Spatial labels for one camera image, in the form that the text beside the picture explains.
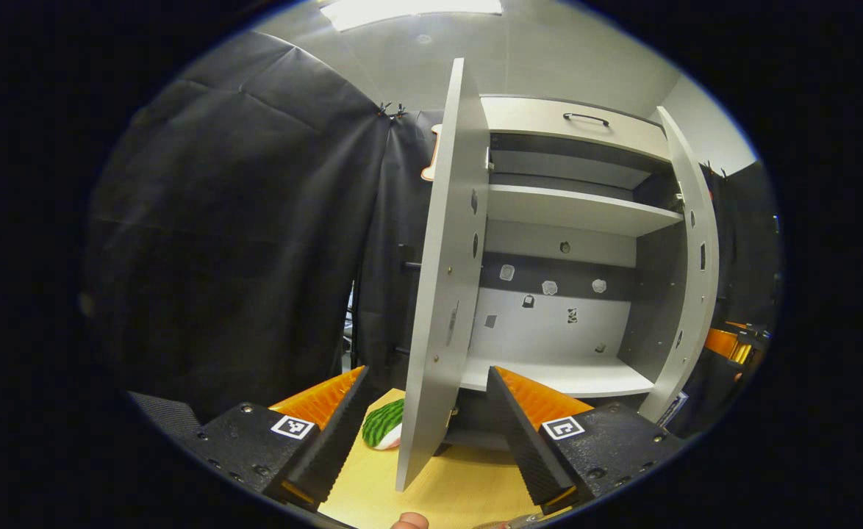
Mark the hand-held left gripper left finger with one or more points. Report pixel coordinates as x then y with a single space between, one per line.
339 433

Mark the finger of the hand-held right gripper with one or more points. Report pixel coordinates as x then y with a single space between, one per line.
722 342

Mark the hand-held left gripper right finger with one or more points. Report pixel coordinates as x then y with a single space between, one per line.
523 441

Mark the grey and white cabinet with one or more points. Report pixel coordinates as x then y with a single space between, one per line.
571 209

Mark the white cabinet drawer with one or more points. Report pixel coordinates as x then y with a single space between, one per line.
534 117

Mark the watermelon slice toy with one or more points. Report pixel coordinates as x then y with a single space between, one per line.
381 426

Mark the blue book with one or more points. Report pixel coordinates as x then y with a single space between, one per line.
674 410

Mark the black backdrop cloth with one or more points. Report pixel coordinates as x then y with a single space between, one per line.
218 257

